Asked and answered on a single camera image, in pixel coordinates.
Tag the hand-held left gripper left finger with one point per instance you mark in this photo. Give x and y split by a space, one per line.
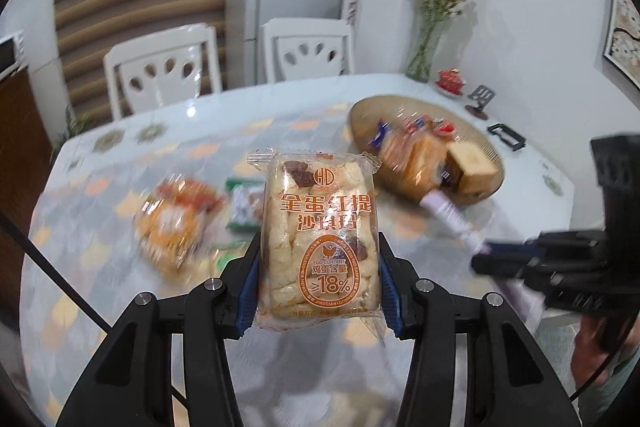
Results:
248 287

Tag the grey phone stand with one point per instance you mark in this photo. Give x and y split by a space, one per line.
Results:
482 97

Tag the black phone holder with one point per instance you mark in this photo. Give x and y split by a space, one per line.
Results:
507 137

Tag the white chair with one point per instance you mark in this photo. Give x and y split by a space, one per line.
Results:
160 47
307 34

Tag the white microwave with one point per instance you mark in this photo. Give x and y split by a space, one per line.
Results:
10 54

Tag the person's right hand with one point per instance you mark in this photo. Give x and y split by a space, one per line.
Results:
592 357

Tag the green white snack packet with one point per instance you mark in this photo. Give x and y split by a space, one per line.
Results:
222 259
245 204

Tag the blue snack packet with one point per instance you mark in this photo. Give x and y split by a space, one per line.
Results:
381 134

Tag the round cracker bag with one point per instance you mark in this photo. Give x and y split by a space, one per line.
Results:
170 227

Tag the red lidded teacup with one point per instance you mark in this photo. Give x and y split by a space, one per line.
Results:
450 82

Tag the pale purple snack packet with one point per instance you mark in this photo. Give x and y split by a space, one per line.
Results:
452 217

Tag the brown ribbed bowl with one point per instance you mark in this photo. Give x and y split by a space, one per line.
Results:
365 122

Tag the framed wall picture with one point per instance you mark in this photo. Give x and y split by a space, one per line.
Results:
625 37

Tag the glass vase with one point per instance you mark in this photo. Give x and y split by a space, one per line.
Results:
422 57

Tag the wooden cabinet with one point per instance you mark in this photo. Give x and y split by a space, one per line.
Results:
20 157

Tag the raisin pastry packet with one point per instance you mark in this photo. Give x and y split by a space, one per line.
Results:
315 227

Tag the scallop patterned tablecloth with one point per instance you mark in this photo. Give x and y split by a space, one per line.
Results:
90 267

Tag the person's right forearm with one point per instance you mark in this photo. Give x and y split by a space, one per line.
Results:
626 367

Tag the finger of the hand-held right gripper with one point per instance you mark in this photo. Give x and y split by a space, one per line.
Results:
505 266
530 244

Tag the green plant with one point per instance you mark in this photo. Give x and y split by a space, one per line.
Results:
75 129

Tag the clear bread packet orange print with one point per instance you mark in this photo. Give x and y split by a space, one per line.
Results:
415 162

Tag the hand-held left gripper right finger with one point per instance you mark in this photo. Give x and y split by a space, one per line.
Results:
389 292

